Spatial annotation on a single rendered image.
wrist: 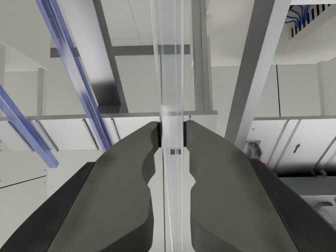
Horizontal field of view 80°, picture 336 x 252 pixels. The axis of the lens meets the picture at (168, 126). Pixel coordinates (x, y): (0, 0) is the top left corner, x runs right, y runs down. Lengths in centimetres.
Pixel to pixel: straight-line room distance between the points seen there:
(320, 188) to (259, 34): 36
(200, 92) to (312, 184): 35
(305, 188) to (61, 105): 218
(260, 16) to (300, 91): 220
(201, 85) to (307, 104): 196
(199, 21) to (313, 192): 55
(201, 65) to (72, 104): 181
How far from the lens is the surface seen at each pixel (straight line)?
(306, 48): 113
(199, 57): 66
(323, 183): 57
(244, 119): 37
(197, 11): 73
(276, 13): 30
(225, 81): 222
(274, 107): 234
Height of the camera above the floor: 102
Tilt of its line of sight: 5 degrees down
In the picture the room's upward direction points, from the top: 179 degrees clockwise
